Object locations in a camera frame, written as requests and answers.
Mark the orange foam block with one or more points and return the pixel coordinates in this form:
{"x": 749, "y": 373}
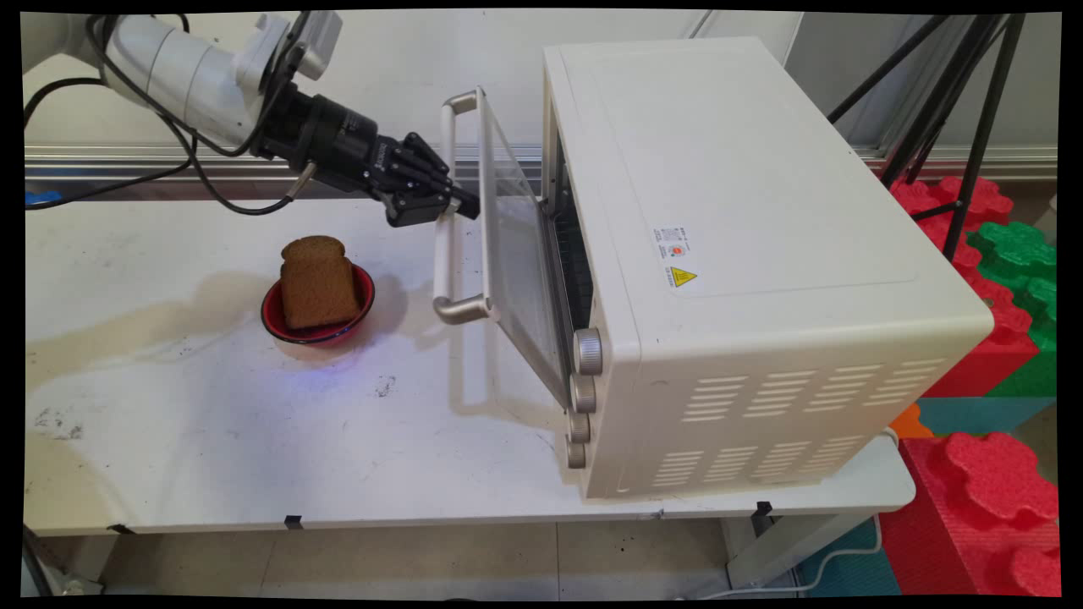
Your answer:
{"x": 909, "y": 423}

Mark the black tripod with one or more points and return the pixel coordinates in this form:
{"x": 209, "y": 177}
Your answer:
{"x": 973, "y": 127}

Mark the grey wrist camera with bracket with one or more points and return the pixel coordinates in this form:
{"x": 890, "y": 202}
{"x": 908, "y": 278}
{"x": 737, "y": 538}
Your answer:
{"x": 317, "y": 42}

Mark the beige oven knob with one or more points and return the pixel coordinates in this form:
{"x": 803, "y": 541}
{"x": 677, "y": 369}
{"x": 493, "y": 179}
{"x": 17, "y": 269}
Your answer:
{"x": 589, "y": 351}
{"x": 583, "y": 393}
{"x": 576, "y": 455}
{"x": 579, "y": 428}

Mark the brown bread slice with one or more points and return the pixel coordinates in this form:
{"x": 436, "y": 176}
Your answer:
{"x": 317, "y": 283}

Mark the blue foam block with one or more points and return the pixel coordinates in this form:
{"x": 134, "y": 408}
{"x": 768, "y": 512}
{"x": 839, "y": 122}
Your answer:
{"x": 981, "y": 414}

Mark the small blue item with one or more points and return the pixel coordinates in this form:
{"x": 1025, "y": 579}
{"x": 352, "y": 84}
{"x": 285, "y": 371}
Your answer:
{"x": 42, "y": 198}

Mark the red bowl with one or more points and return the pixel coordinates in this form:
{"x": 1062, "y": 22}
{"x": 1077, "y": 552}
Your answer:
{"x": 279, "y": 326}

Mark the warning sticker with yellow triangle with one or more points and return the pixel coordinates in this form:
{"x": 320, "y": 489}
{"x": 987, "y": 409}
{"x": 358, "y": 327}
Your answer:
{"x": 677, "y": 258}

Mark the green foam block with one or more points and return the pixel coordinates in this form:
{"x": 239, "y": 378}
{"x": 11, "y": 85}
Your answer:
{"x": 1019, "y": 262}

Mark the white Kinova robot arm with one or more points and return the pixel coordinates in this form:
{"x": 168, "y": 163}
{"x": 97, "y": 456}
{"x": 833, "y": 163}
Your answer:
{"x": 178, "y": 72}

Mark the blue foam floor mat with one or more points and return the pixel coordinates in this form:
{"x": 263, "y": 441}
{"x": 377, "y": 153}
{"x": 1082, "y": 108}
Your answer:
{"x": 850, "y": 567}

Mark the red foam block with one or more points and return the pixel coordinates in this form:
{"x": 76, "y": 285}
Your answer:
{"x": 990, "y": 355}
{"x": 973, "y": 507}

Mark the white table leg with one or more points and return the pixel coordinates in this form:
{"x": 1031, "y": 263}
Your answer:
{"x": 787, "y": 545}

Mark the beige toaster oven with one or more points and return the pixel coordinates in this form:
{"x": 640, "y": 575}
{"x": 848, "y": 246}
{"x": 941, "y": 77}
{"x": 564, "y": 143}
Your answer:
{"x": 744, "y": 254}

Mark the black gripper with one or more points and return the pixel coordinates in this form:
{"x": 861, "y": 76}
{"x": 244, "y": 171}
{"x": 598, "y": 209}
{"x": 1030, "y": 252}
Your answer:
{"x": 330, "y": 139}

